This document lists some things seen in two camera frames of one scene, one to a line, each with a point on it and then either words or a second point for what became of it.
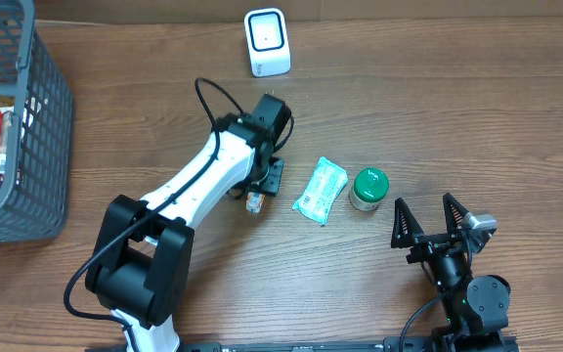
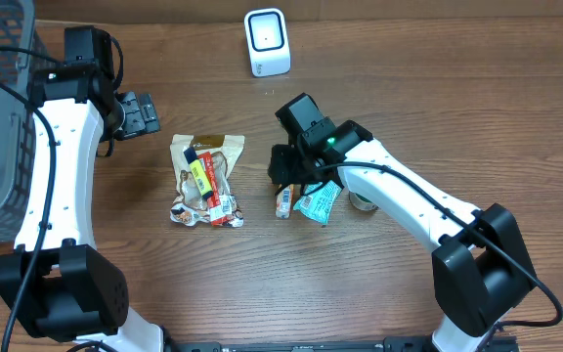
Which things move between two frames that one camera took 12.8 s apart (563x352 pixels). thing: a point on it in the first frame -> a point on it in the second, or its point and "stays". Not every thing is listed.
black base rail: [434, 344] stays
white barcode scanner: [268, 41] stays
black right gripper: [438, 247] -> [281, 167]
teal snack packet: [321, 192] stays
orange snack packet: [255, 201] -> [283, 202]
